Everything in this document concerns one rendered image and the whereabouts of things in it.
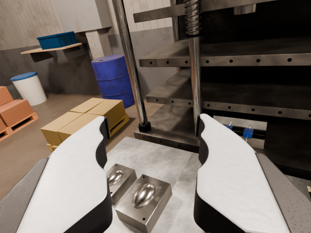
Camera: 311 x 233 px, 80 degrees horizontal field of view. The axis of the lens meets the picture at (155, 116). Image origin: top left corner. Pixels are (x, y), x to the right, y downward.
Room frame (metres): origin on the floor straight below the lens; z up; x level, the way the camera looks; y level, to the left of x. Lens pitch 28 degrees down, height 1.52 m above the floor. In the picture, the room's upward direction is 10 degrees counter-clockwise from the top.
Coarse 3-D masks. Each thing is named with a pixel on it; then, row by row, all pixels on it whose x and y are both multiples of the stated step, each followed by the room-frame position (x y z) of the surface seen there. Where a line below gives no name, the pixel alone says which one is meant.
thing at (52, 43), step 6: (48, 36) 3.88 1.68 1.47; (54, 36) 3.80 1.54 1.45; (60, 36) 3.84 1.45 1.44; (66, 36) 3.95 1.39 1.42; (72, 36) 4.06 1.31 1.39; (42, 42) 4.01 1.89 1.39; (48, 42) 3.93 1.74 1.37; (54, 42) 3.84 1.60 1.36; (60, 42) 3.80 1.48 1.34; (66, 42) 3.91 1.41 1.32; (72, 42) 4.03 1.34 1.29; (42, 48) 4.05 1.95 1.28; (48, 48) 3.96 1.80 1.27; (54, 48) 3.88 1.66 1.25
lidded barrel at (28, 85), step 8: (32, 72) 4.96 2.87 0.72; (16, 80) 4.48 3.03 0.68; (24, 80) 4.50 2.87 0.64; (32, 80) 4.60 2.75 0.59; (24, 88) 4.49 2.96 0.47; (32, 88) 4.55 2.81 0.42; (40, 88) 4.72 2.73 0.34; (24, 96) 4.51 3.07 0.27; (32, 96) 4.52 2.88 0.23; (40, 96) 4.63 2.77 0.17; (32, 104) 4.52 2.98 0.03
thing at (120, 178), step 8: (112, 168) 0.74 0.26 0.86; (120, 168) 0.73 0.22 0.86; (128, 168) 0.72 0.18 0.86; (112, 176) 0.70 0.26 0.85; (120, 176) 0.69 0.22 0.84; (128, 176) 0.67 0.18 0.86; (136, 176) 0.70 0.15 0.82; (112, 184) 0.65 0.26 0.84; (120, 184) 0.62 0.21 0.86; (128, 184) 0.65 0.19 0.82; (112, 192) 0.59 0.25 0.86; (120, 192) 0.61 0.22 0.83; (112, 200) 0.57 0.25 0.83
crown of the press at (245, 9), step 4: (252, 4) 1.08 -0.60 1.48; (256, 4) 1.09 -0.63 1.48; (236, 8) 1.12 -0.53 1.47; (240, 8) 1.10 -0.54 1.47; (244, 8) 1.09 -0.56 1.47; (248, 8) 1.08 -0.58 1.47; (252, 8) 1.08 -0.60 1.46; (256, 8) 1.10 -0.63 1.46; (236, 12) 1.12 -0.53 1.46; (240, 12) 1.10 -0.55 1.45; (244, 12) 1.09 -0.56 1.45; (248, 12) 1.08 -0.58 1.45
